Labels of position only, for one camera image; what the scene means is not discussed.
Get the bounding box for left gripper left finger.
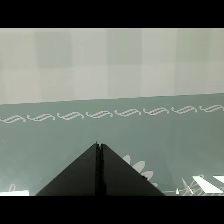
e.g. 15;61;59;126
35;141;100;197

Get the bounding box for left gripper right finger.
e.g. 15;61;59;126
98;142;166;197

